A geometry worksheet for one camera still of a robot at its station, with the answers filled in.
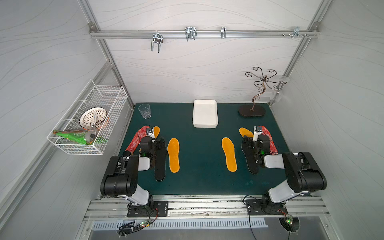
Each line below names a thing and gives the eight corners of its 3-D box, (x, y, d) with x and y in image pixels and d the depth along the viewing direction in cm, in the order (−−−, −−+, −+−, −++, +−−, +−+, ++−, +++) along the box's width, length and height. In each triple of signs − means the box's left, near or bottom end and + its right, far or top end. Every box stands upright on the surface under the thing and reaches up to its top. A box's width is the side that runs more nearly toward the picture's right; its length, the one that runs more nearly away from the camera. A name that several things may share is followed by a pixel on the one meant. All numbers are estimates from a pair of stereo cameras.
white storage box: (192, 128, 110) (192, 124, 106) (193, 103, 126) (193, 99, 122) (218, 128, 110) (219, 124, 106) (215, 103, 126) (216, 99, 123)
